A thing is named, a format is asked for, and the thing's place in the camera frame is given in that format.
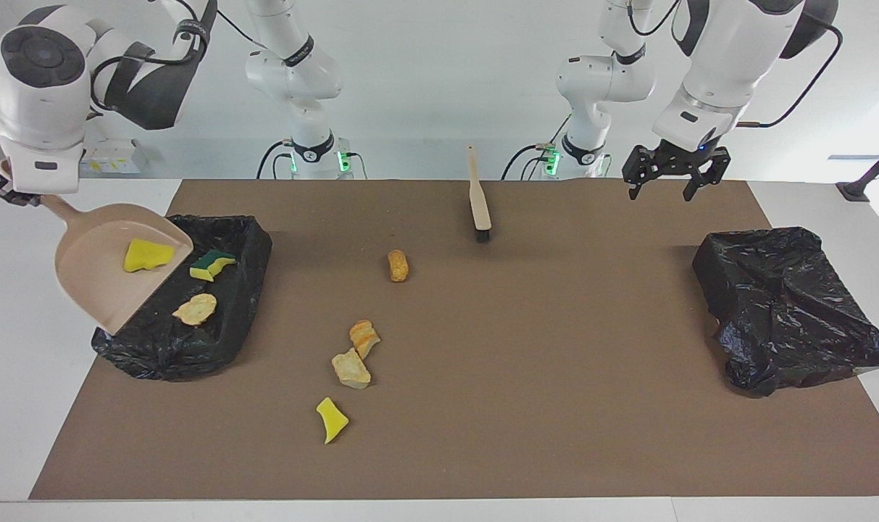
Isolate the black bag-lined trash bin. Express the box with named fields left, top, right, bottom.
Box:
left=692, top=226, right=879, bottom=397
left=91, top=214, right=273, bottom=382

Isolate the yellow green-backed sponge piece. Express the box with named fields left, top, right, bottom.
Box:
left=189, top=249, right=238, bottom=283

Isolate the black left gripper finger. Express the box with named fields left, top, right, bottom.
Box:
left=622, top=145, right=654, bottom=201
left=684, top=147, right=731, bottom=202

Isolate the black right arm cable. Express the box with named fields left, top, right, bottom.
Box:
left=90, top=0, right=267, bottom=117

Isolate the black right base cable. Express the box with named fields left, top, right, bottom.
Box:
left=257, top=140, right=295, bottom=180

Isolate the black base cable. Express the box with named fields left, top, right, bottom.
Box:
left=502, top=144, right=556, bottom=181
left=257, top=140, right=295, bottom=180

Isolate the orange striped sponge chunk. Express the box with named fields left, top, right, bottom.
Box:
left=349, top=320, right=381, bottom=360

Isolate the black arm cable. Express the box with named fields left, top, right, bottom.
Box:
left=626, top=0, right=844, bottom=130
left=90, top=0, right=267, bottom=117

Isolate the black left base cable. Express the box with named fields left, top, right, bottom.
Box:
left=502, top=144, right=556, bottom=181

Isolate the tan sponge chunk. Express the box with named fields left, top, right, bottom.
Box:
left=330, top=347, right=372, bottom=390
left=172, top=292, right=218, bottom=326

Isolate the brown table mat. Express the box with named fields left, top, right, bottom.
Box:
left=29, top=179, right=879, bottom=501

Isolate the white cardboard box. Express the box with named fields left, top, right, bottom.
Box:
left=91, top=138, right=147, bottom=175

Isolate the beige handled hand brush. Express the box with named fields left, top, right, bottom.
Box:
left=467, top=144, right=493, bottom=244

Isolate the beige plastic dustpan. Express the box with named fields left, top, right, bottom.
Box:
left=0, top=159, right=194, bottom=336

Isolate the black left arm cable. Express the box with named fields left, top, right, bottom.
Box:
left=626, top=0, right=844, bottom=130

